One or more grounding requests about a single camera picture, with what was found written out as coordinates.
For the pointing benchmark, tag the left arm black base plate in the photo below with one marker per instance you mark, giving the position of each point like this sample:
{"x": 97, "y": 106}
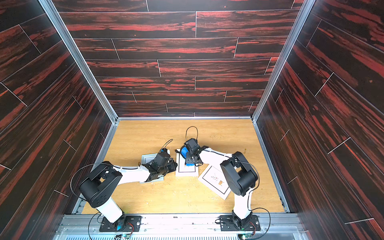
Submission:
{"x": 125, "y": 224}

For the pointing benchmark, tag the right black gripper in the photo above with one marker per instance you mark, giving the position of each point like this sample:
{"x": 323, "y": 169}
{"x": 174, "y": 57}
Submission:
{"x": 192, "y": 153}

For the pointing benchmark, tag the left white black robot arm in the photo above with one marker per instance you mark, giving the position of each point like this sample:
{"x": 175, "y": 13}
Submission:
{"x": 100, "y": 184}

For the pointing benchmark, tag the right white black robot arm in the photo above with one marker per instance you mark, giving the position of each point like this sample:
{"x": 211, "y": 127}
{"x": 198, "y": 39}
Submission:
{"x": 239, "y": 175}

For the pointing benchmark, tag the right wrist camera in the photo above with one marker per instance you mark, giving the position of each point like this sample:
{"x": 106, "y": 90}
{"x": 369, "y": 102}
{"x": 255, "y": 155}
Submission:
{"x": 192, "y": 145}

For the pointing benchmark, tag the aluminium front rail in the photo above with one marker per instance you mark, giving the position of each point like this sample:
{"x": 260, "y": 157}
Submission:
{"x": 274, "y": 226}

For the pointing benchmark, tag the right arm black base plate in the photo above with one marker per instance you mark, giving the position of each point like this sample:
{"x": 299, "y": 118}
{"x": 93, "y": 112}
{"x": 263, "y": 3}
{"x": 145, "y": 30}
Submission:
{"x": 230, "y": 224}

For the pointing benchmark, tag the light blue picture frame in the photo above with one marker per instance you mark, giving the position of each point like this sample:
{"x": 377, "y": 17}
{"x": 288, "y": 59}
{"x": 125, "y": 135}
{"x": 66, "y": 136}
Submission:
{"x": 146, "y": 159}

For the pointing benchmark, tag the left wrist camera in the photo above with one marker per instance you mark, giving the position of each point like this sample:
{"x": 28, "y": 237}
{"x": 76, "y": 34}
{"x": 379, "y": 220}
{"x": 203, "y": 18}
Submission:
{"x": 162, "y": 158}

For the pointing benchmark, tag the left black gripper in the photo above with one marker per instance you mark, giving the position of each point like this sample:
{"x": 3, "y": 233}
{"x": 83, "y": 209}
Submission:
{"x": 173, "y": 164}

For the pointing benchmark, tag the cream white picture frame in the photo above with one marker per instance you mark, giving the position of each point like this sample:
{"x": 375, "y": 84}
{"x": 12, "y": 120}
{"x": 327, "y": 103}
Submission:
{"x": 214, "y": 179}

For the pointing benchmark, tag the white picture frame black border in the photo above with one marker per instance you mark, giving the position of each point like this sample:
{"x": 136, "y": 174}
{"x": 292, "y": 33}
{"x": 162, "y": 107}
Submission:
{"x": 183, "y": 170}

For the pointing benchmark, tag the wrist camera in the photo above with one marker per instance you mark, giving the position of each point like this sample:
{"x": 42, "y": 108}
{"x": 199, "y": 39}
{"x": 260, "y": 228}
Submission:
{"x": 192, "y": 145}
{"x": 162, "y": 158}

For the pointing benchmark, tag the blue microfiber cloth black trim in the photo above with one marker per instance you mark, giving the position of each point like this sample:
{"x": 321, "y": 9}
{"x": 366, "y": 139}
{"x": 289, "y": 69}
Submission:
{"x": 187, "y": 154}

